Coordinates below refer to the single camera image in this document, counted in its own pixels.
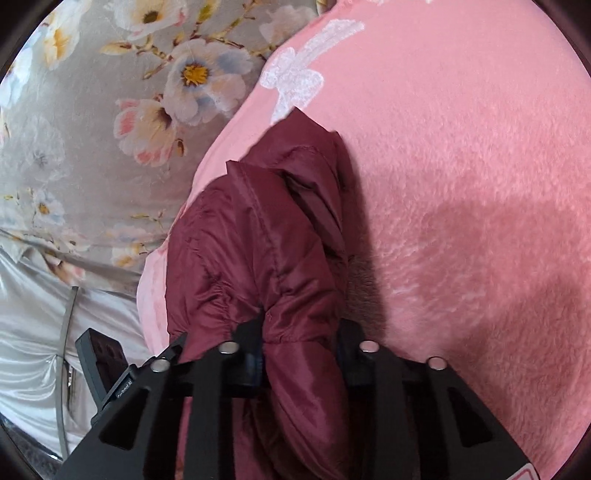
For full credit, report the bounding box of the grey floral bedspread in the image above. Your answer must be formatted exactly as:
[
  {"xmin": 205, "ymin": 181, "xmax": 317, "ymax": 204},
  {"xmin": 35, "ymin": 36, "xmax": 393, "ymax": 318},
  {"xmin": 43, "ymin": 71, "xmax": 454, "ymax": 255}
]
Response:
[{"xmin": 1, "ymin": 1, "xmax": 327, "ymax": 292}]

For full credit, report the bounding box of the pink fleece blanket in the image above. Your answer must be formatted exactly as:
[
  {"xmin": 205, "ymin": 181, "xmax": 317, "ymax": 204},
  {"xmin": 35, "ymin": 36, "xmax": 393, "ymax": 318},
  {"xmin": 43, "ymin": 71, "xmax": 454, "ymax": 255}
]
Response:
[{"xmin": 135, "ymin": 0, "xmax": 591, "ymax": 480}]

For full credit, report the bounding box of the grey cable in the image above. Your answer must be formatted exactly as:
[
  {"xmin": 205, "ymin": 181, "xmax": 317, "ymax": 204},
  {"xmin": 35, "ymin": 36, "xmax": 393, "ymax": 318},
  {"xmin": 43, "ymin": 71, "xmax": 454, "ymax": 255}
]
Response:
[{"xmin": 54, "ymin": 285, "xmax": 80, "ymax": 460}]

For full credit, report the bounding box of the maroon puffer jacket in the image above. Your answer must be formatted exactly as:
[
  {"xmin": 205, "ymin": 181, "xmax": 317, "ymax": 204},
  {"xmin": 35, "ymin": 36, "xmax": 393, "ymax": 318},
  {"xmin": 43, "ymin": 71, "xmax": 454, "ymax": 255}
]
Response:
[{"xmin": 165, "ymin": 110, "xmax": 355, "ymax": 479}]

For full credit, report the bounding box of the silver satin curtain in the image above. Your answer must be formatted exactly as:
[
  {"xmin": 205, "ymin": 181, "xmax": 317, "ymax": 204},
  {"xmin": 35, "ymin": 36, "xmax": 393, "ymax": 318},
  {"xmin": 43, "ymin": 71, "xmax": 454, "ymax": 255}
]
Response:
[{"xmin": 1, "ymin": 253, "xmax": 151, "ymax": 454}]

